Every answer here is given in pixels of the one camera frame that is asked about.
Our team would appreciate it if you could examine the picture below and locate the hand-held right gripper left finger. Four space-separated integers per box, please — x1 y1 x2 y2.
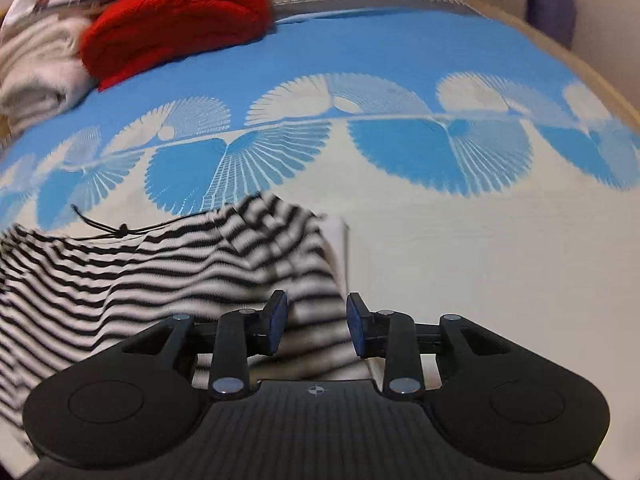
120 290 290 401

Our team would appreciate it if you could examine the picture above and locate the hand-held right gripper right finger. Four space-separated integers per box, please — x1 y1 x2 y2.
346 292 506 401

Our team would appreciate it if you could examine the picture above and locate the striped shirt with white vest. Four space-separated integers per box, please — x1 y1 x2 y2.
0 192 371 443

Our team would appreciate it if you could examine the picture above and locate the blue and white bed sheet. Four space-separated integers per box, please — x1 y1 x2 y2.
0 0 640 461

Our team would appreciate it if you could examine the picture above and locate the red folded blanket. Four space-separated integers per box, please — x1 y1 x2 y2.
80 0 273 92

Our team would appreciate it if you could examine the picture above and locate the cream fleece folded blanket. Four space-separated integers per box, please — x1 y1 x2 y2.
0 12 98 133

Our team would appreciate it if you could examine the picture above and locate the purple paper bag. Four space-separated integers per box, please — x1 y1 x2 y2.
526 0 577 51

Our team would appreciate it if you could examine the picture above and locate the wooden bed frame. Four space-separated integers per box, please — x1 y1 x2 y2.
470 0 640 128

